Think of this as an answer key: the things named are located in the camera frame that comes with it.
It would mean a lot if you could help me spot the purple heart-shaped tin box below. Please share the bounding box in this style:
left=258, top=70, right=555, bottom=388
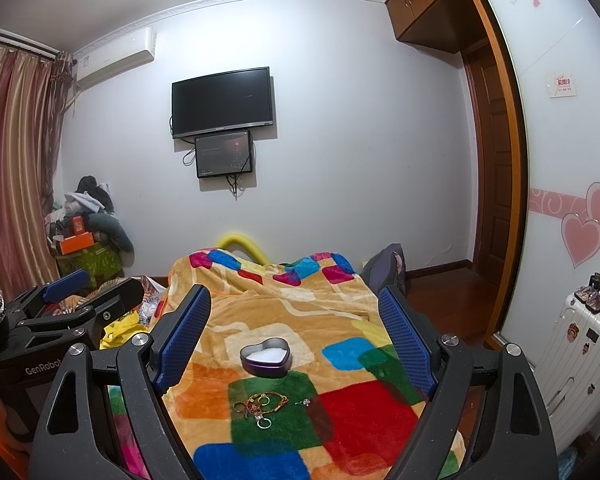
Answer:
left=239, top=337, right=292, bottom=378

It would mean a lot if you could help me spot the striped patterned bedsheet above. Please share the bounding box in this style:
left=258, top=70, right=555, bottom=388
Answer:
left=137, top=275, right=166, bottom=326

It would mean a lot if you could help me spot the yellow cloth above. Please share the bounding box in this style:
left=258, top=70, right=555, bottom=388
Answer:
left=99, top=311, right=148, bottom=350

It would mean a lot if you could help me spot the orange cardboard box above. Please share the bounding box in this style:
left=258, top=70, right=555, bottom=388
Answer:
left=59, top=232, right=95, bottom=255

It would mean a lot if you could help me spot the pile of clothes and boxes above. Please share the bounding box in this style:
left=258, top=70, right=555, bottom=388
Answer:
left=45, top=176, right=134, bottom=290

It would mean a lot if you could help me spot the grey backpack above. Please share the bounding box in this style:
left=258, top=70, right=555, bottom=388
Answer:
left=361, top=244, right=407, bottom=296

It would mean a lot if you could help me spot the small silver earring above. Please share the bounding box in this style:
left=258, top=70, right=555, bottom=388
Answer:
left=296, top=398, right=311, bottom=408

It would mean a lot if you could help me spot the colourful patchwork fleece blanket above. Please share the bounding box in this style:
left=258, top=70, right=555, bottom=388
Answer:
left=107, top=247, right=470, bottom=480

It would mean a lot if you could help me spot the white hard-shell suitcase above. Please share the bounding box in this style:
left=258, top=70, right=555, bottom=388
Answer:
left=534, top=294, right=600, bottom=454

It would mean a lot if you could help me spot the red striped curtain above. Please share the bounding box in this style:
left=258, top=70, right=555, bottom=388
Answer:
left=0, top=44, right=73, bottom=300

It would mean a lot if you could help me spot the brown wooden door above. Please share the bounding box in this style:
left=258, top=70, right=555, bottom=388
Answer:
left=463, top=44, right=512, bottom=284

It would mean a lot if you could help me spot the brown overhead wooden cabinet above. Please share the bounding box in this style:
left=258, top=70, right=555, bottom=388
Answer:
left=387, top=0, right=486, bottom=53

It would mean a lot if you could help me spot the yellow curved bed rail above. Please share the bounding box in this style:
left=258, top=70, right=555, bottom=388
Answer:
left=214, top=233, right=271, bottom=266

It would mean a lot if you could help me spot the small black wall monitor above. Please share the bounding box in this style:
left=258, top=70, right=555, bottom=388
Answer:
left=195, top=130, right=253, bottom=179

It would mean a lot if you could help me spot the black wall television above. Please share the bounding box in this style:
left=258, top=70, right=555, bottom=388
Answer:
left=171, top=67, right=274, bottom=139

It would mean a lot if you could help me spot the white wall air conditioner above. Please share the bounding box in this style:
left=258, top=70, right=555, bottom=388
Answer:
left=76, top=27, right=157, bottom=90

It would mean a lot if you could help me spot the white wall notice sticker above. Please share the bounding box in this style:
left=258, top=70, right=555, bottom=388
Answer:
left=546, top=72, right=578, bottom=99

